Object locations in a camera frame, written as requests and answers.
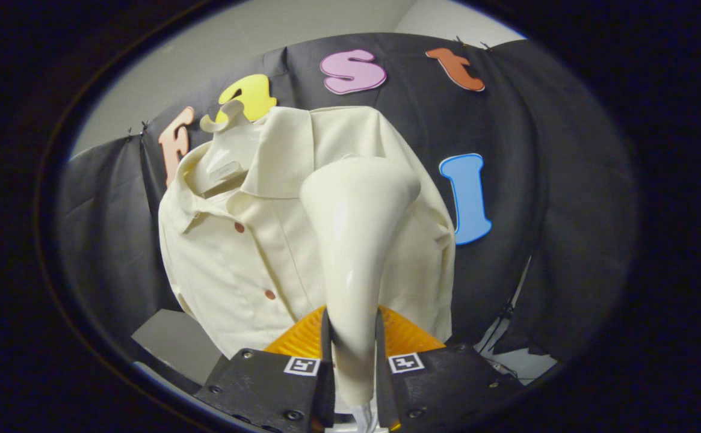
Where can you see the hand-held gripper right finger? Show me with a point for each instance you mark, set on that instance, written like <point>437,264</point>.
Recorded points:
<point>383,373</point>

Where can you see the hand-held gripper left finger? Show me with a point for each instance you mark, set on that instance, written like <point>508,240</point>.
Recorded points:
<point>326,373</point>

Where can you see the cream button shirt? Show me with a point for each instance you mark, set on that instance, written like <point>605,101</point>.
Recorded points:
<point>248,264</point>

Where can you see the white clothes hanger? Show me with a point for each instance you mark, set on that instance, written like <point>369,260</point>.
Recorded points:
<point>230,150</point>

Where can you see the grey cabinet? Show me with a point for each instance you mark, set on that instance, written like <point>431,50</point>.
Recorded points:
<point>176,340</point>

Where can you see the black backdrop cloth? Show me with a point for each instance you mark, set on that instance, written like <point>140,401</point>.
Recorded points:
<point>537,180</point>

